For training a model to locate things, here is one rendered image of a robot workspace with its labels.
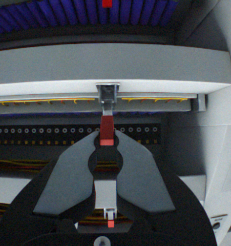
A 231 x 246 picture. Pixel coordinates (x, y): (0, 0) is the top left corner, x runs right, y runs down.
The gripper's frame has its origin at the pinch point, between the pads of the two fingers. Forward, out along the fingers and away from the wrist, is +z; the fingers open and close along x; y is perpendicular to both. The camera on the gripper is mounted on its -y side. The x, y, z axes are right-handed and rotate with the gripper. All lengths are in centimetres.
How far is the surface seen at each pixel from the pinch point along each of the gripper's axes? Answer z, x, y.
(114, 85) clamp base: 5.3, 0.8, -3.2
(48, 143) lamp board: 17.1, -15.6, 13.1
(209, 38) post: 11.9, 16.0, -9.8
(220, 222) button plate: -0.3, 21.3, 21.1
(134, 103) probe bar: 10.1, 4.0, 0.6
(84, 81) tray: 5.0, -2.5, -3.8
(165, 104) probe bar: 9.9, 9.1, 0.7
